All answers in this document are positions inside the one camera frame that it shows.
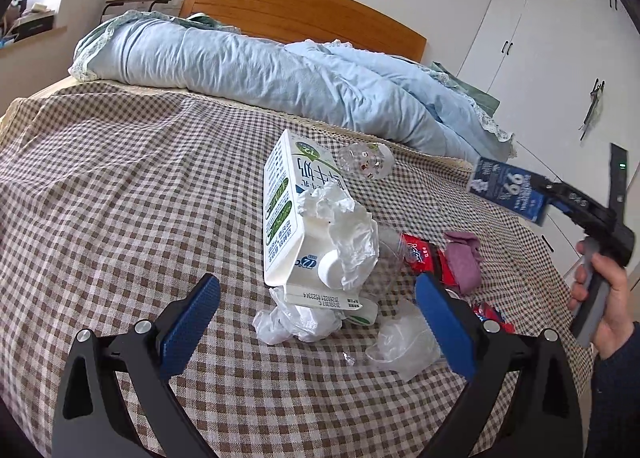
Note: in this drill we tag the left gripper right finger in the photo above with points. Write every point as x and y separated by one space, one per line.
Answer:
543 418

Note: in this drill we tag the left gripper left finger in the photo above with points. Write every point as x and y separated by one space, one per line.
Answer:
91 417

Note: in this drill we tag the blue small carton box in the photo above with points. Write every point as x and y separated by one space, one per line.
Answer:
509 187

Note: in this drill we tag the clear plastic container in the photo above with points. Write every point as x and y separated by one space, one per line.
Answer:
391 262

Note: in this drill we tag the white milk carton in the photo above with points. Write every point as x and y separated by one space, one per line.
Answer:
295 258

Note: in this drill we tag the person's right forearm sleeve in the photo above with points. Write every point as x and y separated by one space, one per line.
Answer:
615 395

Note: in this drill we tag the person's right hand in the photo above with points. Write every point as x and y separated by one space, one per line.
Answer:
616 324

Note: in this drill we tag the purple cloth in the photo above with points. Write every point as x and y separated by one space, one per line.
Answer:
463 258

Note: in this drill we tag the clear plastic bag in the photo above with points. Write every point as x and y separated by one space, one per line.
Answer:
405 343

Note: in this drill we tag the green pillow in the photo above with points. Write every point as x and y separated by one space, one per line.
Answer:
485 101

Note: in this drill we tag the red snack wrapper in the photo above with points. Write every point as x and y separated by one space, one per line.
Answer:
427 257

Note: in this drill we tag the white wardrobe with drawers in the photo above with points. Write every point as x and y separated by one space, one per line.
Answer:
540 59

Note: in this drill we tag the crumpled white plastic bag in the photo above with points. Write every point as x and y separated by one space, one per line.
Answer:
287 321

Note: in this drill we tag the crumpled white tissue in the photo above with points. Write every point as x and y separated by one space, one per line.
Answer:
350 229

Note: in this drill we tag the light blue duvet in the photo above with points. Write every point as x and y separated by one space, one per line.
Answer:
382 95

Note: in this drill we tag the clutter on windowsill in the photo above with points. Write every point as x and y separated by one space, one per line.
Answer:
22 21

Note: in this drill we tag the wooden headboard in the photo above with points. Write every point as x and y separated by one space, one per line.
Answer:
290 21

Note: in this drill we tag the bedside table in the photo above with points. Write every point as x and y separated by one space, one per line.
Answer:
113 8

